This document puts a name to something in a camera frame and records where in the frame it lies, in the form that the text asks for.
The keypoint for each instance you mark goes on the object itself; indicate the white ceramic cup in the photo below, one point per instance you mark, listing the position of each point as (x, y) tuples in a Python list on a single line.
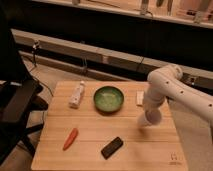
[(149, 118)]

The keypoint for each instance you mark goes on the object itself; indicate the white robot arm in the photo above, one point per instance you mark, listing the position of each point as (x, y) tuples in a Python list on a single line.
[(165, 82)]

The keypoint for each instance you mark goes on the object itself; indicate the green ceramic bowl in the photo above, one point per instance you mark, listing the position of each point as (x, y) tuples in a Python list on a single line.
[(108, 99)]

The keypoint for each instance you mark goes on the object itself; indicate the white plastic bottle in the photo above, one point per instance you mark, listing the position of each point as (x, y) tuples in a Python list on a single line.
[(77, 95)]

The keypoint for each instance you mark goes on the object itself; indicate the white rectangular block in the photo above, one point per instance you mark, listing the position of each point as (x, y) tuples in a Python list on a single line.
[(139, 98)]

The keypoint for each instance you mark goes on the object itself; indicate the black rectangular remote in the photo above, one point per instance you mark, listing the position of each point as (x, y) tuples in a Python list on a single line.
[(109, 149)]

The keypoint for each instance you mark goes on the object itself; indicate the orange carrot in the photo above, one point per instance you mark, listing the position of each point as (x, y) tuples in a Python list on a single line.
[(70, 139)]

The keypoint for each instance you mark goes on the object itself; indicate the black office chair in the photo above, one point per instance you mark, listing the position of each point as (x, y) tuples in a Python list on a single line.
[(18, 95)]

